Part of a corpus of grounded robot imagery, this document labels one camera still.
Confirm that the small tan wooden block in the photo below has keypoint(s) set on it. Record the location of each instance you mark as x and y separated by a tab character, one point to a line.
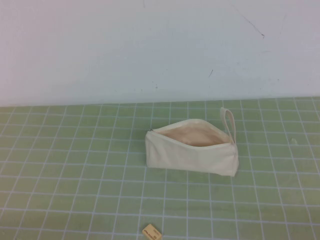
150	230

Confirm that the cream canvas pencil case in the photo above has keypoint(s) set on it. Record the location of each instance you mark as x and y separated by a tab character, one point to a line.
190	157

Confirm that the green grid tablecloth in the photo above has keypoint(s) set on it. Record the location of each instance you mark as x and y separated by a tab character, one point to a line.
75	175

